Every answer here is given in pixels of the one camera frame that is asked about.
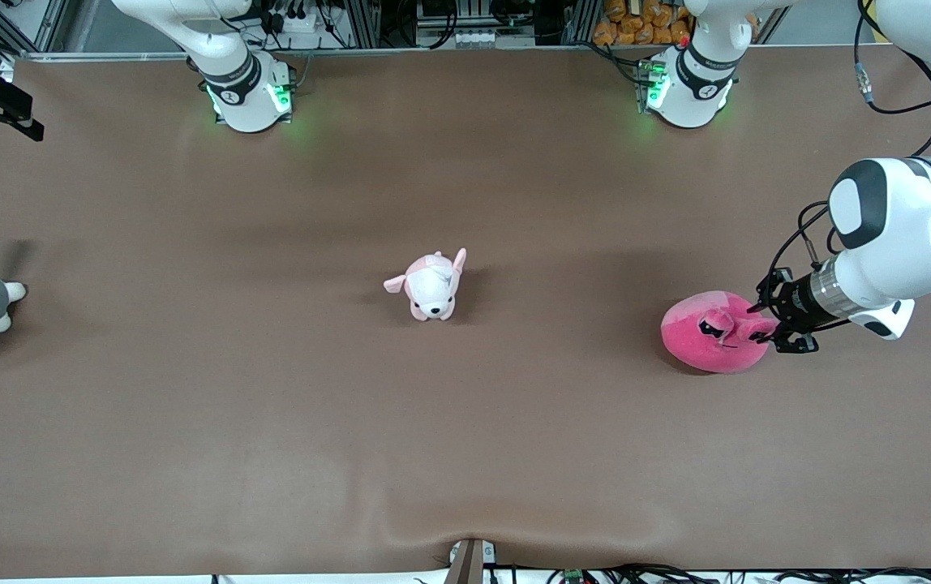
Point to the small green circuit board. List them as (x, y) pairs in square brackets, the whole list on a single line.
[(572, 577)]

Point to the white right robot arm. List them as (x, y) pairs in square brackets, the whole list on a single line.
[(242, 97)]

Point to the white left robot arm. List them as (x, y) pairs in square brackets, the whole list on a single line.
[(879, 243)]

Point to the brown table mat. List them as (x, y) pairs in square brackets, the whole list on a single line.
[(465, 446)]

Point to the round hot pink plush toy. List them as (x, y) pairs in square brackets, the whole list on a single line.
[(701, 341)]

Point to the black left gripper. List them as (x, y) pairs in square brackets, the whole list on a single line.
[(795, 302)]

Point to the white power strip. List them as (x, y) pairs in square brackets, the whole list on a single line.
[(291, 23)]

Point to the grey metal camera mount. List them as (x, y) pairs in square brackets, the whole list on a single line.
[(469, 564)]

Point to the white terminal block strip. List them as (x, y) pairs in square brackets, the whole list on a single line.
[(482, 37)]

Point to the pale pink white plush dog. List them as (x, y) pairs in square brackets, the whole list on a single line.
[(431, 288)]

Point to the pile of orange plush toys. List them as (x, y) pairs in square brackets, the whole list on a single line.
[(644, 23)]

